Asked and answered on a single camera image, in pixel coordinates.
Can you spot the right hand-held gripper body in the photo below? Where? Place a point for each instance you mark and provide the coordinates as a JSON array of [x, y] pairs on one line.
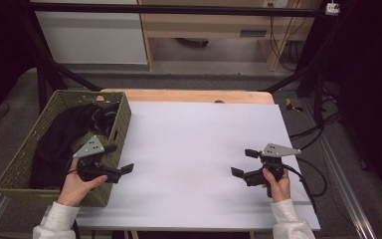
[[275, 151]]

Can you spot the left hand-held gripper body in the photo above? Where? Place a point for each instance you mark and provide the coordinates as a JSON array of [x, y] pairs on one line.
[[91, 149]]

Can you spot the navy knit vest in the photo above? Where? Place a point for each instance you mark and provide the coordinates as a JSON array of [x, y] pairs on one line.
[[59, 139]]

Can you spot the green woven basket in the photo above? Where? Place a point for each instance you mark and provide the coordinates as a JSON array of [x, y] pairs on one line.
[[23, 156]]

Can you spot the person's right hand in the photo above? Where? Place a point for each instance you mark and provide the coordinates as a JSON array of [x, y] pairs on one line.
[[280, 189]]

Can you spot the person's left hand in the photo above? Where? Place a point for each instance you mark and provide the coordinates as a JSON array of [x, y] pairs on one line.
[[74, 189]]

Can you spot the yellow and black object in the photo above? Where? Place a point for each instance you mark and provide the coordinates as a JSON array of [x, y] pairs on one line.
[[291, 105]]

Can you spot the black metal stand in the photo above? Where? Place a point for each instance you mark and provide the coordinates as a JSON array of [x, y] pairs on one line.
[[318, 99], [42, 86]]

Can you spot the wooden table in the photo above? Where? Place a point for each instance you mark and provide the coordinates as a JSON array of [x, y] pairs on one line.
[[179, 96]]

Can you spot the white cabinet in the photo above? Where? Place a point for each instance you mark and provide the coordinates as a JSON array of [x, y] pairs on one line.
[[93, 40]]

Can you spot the black curtain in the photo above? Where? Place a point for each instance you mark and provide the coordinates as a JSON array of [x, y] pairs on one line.
[[0, 49], [371, 83]]

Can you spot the light wooden desk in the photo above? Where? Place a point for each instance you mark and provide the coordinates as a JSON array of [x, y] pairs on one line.
[[205, 25]]

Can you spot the small white device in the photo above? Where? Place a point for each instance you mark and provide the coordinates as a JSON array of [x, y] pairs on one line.
[[332, 9]]

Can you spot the black metal frame bar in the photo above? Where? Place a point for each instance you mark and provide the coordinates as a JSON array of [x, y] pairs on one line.
[[179, 9]]

